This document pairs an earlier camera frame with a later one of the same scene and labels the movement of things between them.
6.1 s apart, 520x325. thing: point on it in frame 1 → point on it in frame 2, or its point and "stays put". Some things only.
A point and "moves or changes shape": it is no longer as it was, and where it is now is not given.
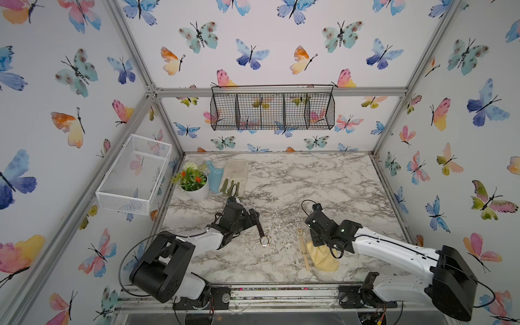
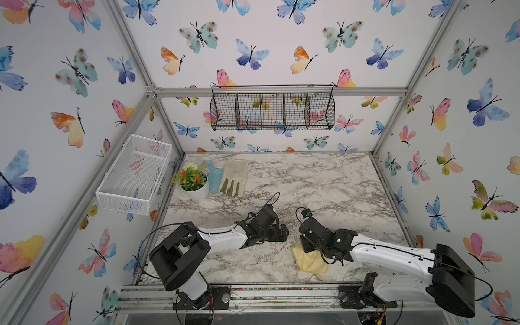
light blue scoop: (215, 177) stays put
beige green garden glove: (235, 174) stays put
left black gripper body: (244, 223) → (272, 235)
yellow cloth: (322, 258) moves or changes shape
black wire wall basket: (273, 107) stays put
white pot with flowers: (193, 181) stays put
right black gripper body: (319, 241) → (307, 247)
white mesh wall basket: (132, 179) stays put
